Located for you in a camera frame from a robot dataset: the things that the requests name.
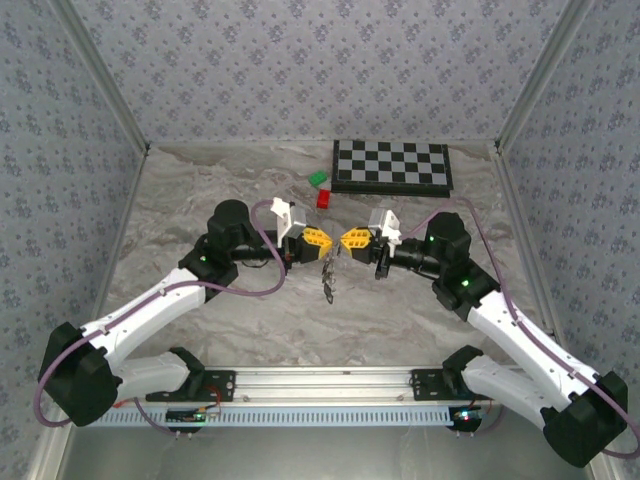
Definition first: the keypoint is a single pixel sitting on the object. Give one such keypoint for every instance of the metal keyring with keys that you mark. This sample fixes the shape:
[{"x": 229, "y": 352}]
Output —
[{"x": 328, "y": 292}]

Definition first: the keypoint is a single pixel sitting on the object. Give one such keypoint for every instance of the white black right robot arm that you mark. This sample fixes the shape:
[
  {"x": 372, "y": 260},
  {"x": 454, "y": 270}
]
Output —
[{"x": 520, "y": 340}]

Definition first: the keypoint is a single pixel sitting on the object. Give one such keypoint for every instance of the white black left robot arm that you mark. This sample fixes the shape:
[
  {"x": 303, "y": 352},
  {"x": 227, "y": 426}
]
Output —
[{"x": 145, "y": 310}]

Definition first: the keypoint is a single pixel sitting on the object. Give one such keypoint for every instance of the red toy brick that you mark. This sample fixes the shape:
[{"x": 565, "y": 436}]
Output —
[{"x": 325, "y": 198}]

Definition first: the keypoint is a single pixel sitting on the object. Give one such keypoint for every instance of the green toy brick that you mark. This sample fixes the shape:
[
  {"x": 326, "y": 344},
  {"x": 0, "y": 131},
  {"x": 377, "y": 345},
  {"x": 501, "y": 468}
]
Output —
[{"x": 317, "y": 178}]

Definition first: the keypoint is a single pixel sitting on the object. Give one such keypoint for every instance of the black grey chessboard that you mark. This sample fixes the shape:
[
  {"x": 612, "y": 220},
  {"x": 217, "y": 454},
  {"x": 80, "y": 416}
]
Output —
[{"x": 390, "y": 165}]

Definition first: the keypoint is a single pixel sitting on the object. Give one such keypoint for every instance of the small circuit board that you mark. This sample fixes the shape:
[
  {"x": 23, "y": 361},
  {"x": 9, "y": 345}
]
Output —
[
  {"x": 186, "y": 415},
  {"x": 467, "y": 415}
]

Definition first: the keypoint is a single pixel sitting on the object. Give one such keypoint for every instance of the aluminium table side rail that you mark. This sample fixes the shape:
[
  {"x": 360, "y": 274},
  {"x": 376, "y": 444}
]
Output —
[
  {"x": 125, "y": 220},
  {"x": 529, "y": 240}
]

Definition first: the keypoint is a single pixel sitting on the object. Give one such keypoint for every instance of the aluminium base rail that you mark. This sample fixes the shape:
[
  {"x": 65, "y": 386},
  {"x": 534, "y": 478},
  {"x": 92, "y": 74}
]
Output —
[{"x": 320, "y": 382}]

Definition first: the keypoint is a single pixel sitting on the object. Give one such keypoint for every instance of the aluminium frame post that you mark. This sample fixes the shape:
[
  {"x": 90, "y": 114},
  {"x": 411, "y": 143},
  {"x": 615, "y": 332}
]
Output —
[
  {"x": 545, "y": 75},
  {"x": 104, "y": 75}
]

